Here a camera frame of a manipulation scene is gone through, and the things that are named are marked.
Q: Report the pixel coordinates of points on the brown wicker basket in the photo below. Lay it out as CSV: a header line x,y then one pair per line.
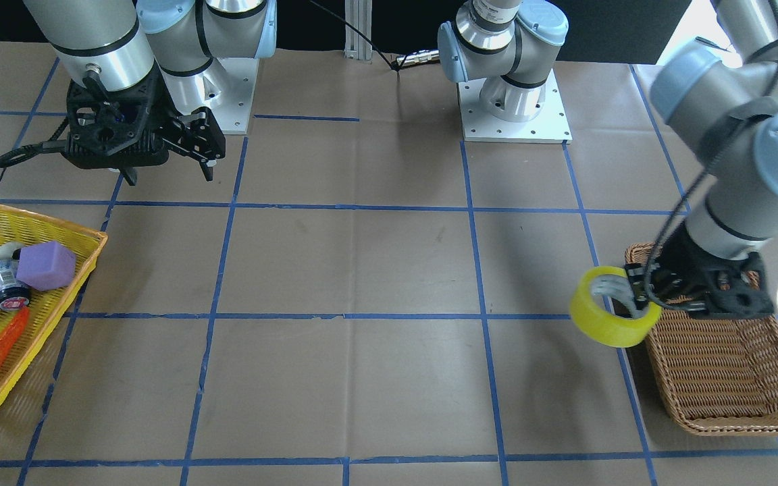
x,y
717,377

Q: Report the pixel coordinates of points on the small labelled jar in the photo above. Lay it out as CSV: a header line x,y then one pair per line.
x,y
14,294

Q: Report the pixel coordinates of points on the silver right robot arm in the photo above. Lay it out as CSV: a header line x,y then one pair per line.
x,y
125,38

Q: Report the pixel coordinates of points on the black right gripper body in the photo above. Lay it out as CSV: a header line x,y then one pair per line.
x,y
163,115

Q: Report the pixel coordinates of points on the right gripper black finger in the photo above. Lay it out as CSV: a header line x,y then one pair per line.
x,y
130,175

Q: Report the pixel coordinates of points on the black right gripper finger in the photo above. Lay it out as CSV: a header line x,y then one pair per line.
x,y
197,136

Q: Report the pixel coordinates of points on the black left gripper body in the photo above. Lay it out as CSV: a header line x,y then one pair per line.
x,y
691,260

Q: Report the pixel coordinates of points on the yellow tape roll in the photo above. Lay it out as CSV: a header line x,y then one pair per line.
x,y
603,307

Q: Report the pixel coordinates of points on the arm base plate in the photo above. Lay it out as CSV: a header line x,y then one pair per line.
x,y
232,108
494,111

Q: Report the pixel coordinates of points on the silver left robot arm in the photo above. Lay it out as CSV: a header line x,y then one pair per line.
x,y
729,118

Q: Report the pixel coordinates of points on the purple cube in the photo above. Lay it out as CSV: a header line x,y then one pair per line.
x,y
46,266

